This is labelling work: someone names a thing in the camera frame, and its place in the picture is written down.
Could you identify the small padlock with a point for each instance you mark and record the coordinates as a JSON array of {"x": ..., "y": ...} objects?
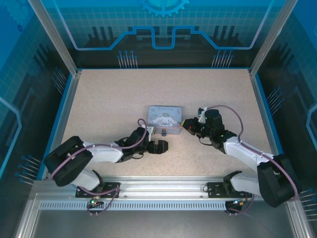
[{"x": 164, "y": 133}]

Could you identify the cartoon dog print tin box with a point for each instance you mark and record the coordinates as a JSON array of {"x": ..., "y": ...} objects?
[{"x": 164, "y": 119}]

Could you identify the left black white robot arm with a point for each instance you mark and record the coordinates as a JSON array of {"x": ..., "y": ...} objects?
[{"x": 69, "y": 166}]

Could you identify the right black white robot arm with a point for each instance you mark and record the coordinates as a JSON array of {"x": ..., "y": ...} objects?
[{"x": 275, "y": 183}]

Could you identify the clear panel with gear print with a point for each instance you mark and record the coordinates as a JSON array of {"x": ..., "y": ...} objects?
[{"x": 158, "y": 22}]

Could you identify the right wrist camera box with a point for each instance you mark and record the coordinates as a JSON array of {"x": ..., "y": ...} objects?
[{"x": 201, "y": 112}]

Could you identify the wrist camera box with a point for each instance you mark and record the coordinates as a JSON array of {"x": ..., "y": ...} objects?
[
  {"x": 150, "y": 129},
  {"x": 201, "y": 112}
]

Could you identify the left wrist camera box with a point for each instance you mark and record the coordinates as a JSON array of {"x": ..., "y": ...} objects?
[{"x": 150, "y": 129}]

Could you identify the aluminium mounting rail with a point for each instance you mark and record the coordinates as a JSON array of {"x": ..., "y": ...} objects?
[{"x": 161, "y": 184}]

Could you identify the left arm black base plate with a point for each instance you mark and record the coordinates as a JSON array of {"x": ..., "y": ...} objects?
[{"x": 111, "y": 192}]

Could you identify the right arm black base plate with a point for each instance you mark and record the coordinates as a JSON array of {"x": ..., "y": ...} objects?
[{"x": 215, "y": 189}]

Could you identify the aluminium frame post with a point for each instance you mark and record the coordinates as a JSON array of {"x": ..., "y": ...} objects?
[
  {"x": 270, "y": 37},
  {"x": 57, "y": 37}
]

